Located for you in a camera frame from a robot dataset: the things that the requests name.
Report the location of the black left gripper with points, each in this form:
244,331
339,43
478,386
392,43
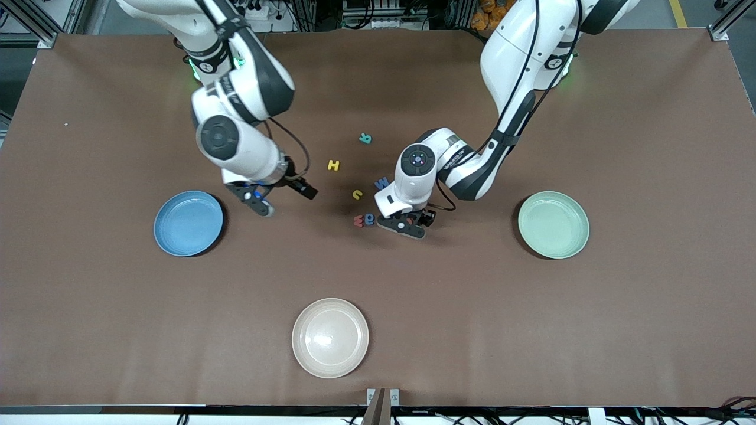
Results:
426,218

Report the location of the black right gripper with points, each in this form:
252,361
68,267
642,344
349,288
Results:
292,180

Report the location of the yellow foam letter H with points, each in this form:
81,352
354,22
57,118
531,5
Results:
333,165

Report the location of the yellow foam letter u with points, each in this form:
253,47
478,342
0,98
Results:
357,195

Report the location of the blue foam letter W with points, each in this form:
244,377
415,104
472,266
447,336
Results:
383,182

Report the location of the blue foam letter a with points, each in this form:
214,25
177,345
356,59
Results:
370,219

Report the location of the red foam letter w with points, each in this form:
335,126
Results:
358,221

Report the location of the teal foam letter R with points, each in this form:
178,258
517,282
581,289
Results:
365,139

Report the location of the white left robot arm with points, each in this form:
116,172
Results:
514,53

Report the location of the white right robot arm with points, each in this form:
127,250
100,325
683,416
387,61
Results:
236,153

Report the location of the blue plate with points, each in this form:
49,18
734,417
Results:
188,223

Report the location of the green plate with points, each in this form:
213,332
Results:
554,224

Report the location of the beige plate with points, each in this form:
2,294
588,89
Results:
330,337

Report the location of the white power strip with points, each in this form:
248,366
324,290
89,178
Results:
260,10

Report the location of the grey equipment rack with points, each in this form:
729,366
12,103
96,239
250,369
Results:
384,15

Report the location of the orange packets pile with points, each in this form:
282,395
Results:
487,16

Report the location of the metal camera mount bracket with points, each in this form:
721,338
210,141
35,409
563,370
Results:
383,401

